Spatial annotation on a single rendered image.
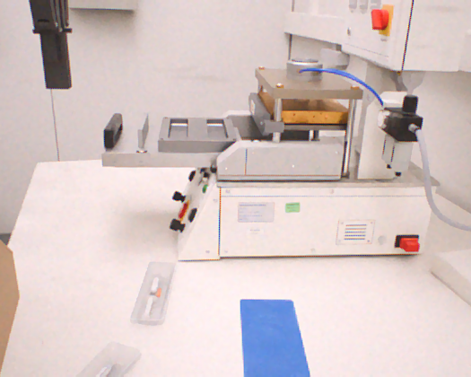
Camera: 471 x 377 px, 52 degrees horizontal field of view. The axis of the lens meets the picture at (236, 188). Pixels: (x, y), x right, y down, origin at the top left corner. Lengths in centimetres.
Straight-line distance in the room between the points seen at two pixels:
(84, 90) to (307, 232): 168
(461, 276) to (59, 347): 73
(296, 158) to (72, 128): 172
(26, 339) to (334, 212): 61
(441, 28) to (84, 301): 82
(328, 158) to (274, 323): 34
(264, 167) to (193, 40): 160
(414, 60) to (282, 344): 57
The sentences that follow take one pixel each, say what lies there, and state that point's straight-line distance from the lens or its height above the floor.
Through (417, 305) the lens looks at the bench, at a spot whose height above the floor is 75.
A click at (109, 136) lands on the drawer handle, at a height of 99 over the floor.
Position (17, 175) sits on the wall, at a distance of 262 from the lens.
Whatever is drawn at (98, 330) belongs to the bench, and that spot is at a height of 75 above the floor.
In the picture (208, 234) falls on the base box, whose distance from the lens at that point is 99.
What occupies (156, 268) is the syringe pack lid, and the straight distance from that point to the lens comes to 96.
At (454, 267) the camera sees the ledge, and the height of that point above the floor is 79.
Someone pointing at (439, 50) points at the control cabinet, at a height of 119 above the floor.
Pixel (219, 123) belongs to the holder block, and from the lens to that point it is 117.
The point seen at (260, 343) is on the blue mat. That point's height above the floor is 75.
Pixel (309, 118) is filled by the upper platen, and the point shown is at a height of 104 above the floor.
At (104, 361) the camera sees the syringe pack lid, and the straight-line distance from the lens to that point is 76.
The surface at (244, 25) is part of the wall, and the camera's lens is 254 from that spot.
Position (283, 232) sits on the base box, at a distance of 101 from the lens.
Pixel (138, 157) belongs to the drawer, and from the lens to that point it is 99.
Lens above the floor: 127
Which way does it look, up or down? 22 degrees down
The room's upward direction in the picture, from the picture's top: 2 degrees clockwise
